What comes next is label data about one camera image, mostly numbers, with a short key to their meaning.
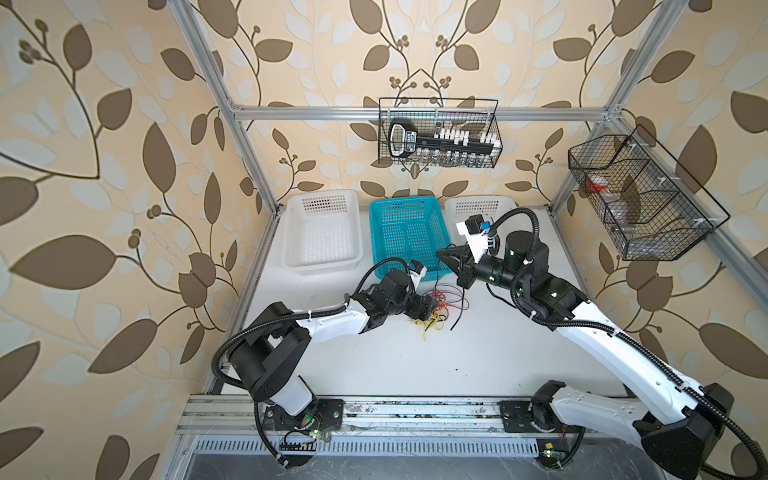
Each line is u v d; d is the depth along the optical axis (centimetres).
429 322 85
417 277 78
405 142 85
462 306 89
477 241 58
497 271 57
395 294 68
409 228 116
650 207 73
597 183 81
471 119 91
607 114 91
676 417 39
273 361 45
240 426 74
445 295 92
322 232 114
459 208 112
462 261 60
